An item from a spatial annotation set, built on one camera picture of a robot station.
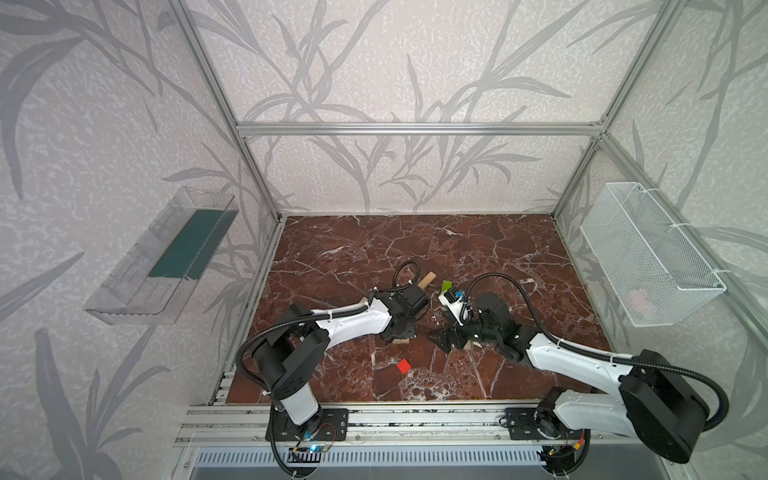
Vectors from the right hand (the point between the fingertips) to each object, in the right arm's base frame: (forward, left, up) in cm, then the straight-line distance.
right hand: (436, 314), depth 82 cm
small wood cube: (-5, -13, -10) cm, 17 cm away
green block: (+15, -5, -10) cm, 19 cm away
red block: (-11, +9, -9) cm, 17 cm away
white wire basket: (-1, -45, +24) cm, 51 cm away
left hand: (+1, +8, -7) cm, 11 cm away
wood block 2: (+18, +1, -10) cm, 20 cm away
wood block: (-4, +10, -9) cm, 14 cm away
